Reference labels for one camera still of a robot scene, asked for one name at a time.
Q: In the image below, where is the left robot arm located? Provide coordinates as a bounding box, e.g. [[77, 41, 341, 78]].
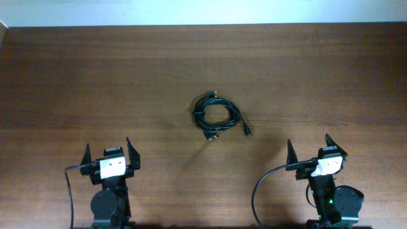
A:
[[80, 139, 141, 228]]

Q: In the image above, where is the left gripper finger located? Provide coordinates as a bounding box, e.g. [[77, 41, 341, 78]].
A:
[[81, 143, 92, 165], [126, 137, 141, 170]]

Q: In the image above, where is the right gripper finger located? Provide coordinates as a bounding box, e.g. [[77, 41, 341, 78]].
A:
[[325, 134, 347, 156], [286, 139, 298, 165]]

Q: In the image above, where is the left camera black cable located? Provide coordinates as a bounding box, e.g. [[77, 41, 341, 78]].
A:
[[64, 163, 96, 229]]

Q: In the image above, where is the right camera black cable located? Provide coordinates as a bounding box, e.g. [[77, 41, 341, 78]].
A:
[[251, 160, 319, 229]]

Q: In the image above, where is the camera black cable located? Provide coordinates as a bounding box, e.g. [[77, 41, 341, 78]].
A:
[[251, 160, 319, 229], [64, 163, 96, 229]]

